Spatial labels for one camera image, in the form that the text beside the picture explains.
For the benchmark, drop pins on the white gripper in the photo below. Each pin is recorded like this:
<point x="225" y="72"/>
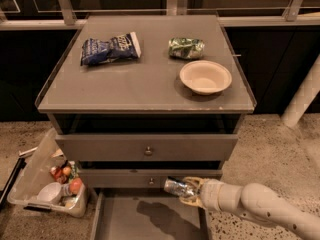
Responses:
<point x="211" y="193"/>

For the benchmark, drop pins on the silver blue redbull can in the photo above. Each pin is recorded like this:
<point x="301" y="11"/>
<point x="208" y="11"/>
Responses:
<point x="179" y="188"/>

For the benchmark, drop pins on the grey middle drawer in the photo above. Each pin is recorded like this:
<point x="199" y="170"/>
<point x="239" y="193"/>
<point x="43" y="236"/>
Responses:
<point x="139" y="178"/>

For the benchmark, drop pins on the grey open bottom drawer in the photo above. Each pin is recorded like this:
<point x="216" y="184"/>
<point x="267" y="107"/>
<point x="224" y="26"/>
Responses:
<point x="146" y="214"/>

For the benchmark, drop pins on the grey top drawer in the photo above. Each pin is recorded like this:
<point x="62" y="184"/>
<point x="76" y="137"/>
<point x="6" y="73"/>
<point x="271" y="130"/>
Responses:
<point x="147" y="147"/>

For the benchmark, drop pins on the grey drawer cabinet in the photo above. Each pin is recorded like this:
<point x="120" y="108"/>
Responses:
<point x="145" y="95"/>

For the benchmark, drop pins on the beige paper bowl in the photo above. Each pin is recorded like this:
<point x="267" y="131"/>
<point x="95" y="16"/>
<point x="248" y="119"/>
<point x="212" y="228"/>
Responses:
<point x="205" y="77"/>

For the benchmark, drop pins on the red apple in bin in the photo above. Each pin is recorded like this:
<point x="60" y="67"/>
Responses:
<point x="75" y="185"/>

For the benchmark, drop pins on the green crumpled snack bag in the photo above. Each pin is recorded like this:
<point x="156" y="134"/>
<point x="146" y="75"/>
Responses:
<point x="186" y="48"/>

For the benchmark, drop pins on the clear plastic storage bin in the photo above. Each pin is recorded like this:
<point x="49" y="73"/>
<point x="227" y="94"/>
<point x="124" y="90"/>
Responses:
<point x="36" y="176"/>

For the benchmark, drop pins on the blue chip bag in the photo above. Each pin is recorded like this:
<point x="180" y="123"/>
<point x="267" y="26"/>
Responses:
<point x="124" y="46"/>

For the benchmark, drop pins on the metal railing frame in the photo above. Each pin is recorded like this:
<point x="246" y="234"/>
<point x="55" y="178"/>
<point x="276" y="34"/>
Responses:
<point x="19" y="15"/>

